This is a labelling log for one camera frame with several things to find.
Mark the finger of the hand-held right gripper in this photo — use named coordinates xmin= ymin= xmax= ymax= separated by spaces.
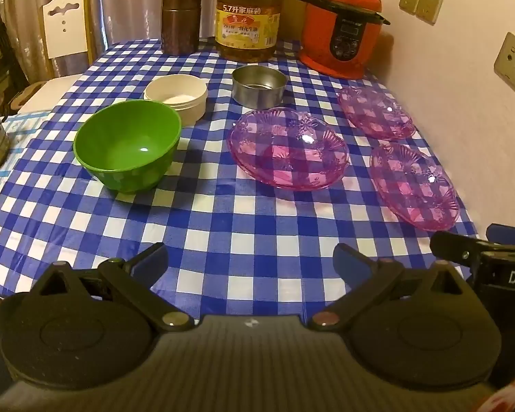
xmin=430 ymin=231 xmax=499 ymax=267
xmin=486 ymin=223 xmax=515 ymax=247

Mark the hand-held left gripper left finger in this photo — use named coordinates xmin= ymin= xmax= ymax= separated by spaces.
xmin=29 ymin=242 xmax=195 ymax=334

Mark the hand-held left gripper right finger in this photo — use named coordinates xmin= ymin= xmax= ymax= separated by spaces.
xmin=313 ymin=242 xmax=470 ymax=332

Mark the pink transparent plate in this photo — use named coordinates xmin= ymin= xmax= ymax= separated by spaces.
xmin=369 ymin=141 xmax=460 ymax=231
xmin=227 ymin=106 xmax=351 ymax=191
xmin=337 ymin=85 xmax=417 ymax=141

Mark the green plastic bowl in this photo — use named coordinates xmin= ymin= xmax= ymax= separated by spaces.
xmin=73 ymin=100 xmax=183 ymax=194

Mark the cream round bowl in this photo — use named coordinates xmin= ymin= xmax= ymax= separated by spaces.
xmin=144 ymin=74 xmax=208 ymax=128

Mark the small metal bowl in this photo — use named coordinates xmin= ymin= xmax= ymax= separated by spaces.
xmin=232 ymin=65 xmax=288 ymax=111

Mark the blue white checked tablecloth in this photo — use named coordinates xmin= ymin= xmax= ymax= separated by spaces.
xmin=0 ymin=36 xmax=482 ymax=322

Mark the light blue cloth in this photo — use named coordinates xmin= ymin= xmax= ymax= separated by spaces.
xmin=0 ymin=111 xmax=52 ymax=202

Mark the red electric pressure cooker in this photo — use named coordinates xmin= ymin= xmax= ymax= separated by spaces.
xmin=296 ymin=0 xmax=391 ymax=80

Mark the white wooden chair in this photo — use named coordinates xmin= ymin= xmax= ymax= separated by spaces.
xmin=9 ymin=0 xmax=95 ymax=115

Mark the brown cylindrical canister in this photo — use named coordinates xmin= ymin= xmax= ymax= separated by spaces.
xmin=160 ymin=0 xmax=203 ymax=57

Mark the large cooking oil bottle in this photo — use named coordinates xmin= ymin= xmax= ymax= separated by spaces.
xmin=215 ymin=0 xmax=286 ymax=64

